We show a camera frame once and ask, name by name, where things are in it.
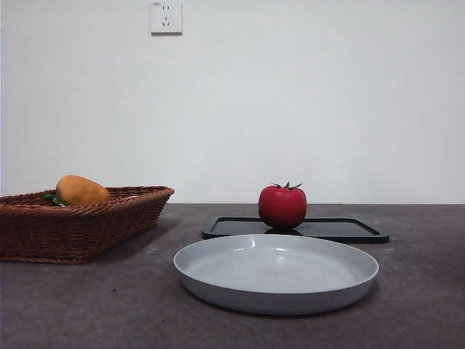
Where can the red tomato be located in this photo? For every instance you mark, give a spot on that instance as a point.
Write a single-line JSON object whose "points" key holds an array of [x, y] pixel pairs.
{"points": [[282, 207]]}

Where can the grey round plate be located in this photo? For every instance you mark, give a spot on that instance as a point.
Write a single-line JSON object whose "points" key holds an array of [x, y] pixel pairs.
{"points": [[272, 280]]}

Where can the black rectangular tray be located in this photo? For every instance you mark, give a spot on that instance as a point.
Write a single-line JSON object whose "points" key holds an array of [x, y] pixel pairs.
{"points": [[345, 229]]}

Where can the brown wicker basket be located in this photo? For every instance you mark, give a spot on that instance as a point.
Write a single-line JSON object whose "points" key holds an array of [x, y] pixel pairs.
{"points": [[76, 232]]}

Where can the green pepper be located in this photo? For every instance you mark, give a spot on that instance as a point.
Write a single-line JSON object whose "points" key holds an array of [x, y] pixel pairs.
{"points": [[53, 199]]}

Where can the white wall socket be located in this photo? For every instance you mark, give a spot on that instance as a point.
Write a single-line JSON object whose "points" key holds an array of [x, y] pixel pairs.
{"points": [[166, 17]]}

